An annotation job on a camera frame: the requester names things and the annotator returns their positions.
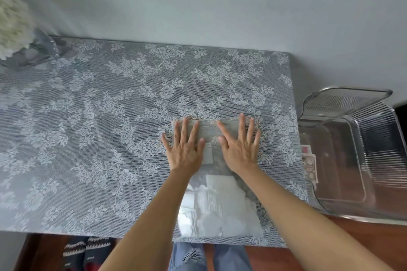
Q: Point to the dark patterned slippers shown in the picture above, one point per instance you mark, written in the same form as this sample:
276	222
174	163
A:
86	251

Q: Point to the clear plastic storage bin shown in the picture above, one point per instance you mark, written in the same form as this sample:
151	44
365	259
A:
365	159

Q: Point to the person's blue jeans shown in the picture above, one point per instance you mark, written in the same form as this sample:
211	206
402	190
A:
229	258

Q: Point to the grey floral lace tablecloth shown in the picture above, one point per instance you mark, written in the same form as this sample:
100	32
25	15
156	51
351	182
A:
95	121

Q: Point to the person's right forearm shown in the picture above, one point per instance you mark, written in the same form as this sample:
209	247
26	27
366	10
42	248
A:
302	226

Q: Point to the person's right hand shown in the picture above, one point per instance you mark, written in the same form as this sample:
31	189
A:
240	153

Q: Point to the person's left forearm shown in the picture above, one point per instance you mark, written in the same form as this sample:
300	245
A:
149	229

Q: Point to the pink patterned cards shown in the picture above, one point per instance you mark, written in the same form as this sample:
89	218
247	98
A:
310	166

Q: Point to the person's left hand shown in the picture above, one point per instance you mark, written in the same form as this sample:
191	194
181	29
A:
186	153

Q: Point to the white flower bouquet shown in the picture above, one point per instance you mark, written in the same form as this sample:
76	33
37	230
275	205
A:
12	23

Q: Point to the clear glass vase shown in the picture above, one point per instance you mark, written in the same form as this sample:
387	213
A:
35	55

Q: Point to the clear plastic bag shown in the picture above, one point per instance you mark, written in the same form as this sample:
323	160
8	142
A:
222	207

